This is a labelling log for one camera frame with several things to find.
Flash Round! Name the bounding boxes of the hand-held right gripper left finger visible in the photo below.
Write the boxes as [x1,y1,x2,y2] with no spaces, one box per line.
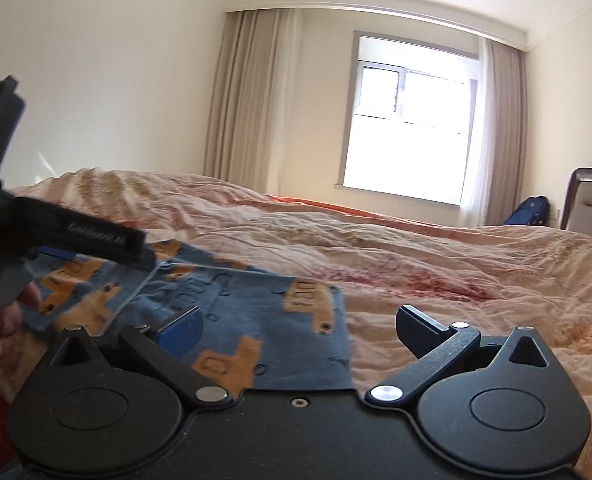
[40,306,230,406]

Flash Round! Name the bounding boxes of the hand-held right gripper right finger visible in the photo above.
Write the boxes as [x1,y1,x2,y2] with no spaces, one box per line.
[365,304,561,406]

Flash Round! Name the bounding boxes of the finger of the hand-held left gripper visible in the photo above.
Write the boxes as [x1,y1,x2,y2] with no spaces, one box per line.
[37,244,157,272]

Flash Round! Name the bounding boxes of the blue patterned pants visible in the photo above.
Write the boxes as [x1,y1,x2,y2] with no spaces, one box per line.
[23,239,355,392]

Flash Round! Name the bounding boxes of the person's left hand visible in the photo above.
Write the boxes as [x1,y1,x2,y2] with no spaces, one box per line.
[0,280,43,374]

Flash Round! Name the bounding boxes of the bed with floral duvet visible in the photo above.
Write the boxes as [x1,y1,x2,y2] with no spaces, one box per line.
[0,167,592,480]

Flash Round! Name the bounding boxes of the blue backpack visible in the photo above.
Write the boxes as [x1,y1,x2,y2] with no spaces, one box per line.
[502,196,551,227]

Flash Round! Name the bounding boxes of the beige pleated curtain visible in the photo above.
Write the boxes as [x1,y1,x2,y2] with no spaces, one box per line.
[203,8,303,196]
[486,40,528,229]

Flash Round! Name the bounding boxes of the grey framed window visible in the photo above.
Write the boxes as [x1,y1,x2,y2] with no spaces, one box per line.
[334,30,482,206]

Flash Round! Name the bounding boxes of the sheer white curtain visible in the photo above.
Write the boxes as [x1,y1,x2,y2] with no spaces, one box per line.
[458,37,497,226]

